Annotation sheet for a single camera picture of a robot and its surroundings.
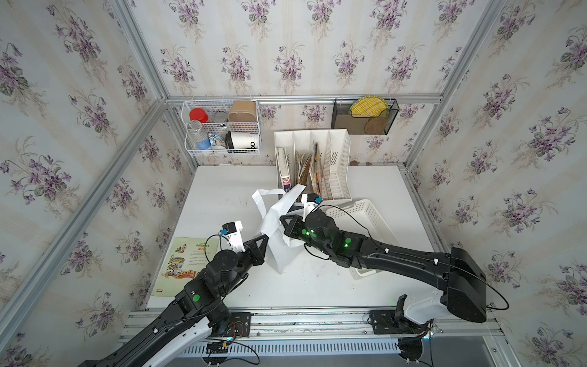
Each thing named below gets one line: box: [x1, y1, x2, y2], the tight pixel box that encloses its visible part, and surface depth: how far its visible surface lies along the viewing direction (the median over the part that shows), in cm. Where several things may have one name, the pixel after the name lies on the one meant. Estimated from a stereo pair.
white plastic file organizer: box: [273, 129, 353, 202], surface depth 104 cm
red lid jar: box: [189, 107, 209, 124], surface depth 94 cm
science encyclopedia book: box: [275, 146, 292, 194], surface depth 87 cm
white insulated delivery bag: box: [251, 184, 307, 275], surface depth 74 cm
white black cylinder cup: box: [224, 130, 260, 150], surface depth 95 cm
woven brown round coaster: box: [364, 109, 389, 136], surface depth 98 cm
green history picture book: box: [151, 236, 221, 297], surface depth 88 cm
